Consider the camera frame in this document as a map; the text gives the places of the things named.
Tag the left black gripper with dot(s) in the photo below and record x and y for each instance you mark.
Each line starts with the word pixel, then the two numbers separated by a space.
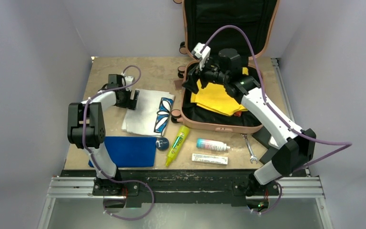
pixel 129 103

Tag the black foam pad upper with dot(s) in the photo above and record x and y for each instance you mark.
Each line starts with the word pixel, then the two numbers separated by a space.
pixel 264 137

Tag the black foam pad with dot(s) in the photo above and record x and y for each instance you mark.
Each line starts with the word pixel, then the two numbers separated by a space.
pixel 264 137
pixel 268 155

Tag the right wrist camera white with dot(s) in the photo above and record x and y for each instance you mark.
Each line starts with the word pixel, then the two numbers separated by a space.
pixel 201 52

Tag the pink suitcase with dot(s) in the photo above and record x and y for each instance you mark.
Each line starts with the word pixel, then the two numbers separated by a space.
pixel 237 32

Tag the white shirt blue flower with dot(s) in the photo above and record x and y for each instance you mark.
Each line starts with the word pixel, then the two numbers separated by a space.
pixel 151 114

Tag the silver wrench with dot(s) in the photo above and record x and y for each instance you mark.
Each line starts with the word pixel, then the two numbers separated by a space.
pixel 253 158

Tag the round dark blue tin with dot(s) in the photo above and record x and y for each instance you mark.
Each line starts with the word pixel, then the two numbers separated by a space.
pixel 162 144

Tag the yellow green tube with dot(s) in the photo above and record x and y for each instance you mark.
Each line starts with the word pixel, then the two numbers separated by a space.
pixel 177 144

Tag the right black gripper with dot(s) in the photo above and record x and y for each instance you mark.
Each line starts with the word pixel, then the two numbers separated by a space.
pixel 191 84

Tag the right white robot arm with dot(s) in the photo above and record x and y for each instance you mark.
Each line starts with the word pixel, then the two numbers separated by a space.
pixel 295 145

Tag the white toothpaste box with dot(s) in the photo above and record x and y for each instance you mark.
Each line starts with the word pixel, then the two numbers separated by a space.
pixel 220 160

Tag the black foam pad lower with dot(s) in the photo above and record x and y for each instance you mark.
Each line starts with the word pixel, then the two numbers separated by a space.
pixel 268 155

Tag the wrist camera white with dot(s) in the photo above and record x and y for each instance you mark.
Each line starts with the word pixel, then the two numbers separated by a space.
pixel 127 80
pixel 201 52

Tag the red white tie-dye cloth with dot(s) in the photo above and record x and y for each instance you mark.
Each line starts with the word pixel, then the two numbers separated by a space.
pixel 237 113

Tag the aluminium rail frame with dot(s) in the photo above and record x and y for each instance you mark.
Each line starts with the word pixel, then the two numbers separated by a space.
pixel 300 203

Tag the white teal spray bottle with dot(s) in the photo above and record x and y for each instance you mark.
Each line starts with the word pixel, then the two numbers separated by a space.
pixel 211 145

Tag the blue folded cloth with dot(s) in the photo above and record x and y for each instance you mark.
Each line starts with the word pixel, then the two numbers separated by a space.
pixel 126 151

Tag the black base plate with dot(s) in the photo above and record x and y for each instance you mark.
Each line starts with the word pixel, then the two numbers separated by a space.
pixel 182 186

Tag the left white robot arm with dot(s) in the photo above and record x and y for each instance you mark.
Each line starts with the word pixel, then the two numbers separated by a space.
pixel 86 129

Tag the yellow cloth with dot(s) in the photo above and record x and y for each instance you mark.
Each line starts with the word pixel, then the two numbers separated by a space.
pixel 214 98

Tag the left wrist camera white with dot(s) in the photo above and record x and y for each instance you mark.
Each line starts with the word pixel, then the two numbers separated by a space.
pixel 127 80

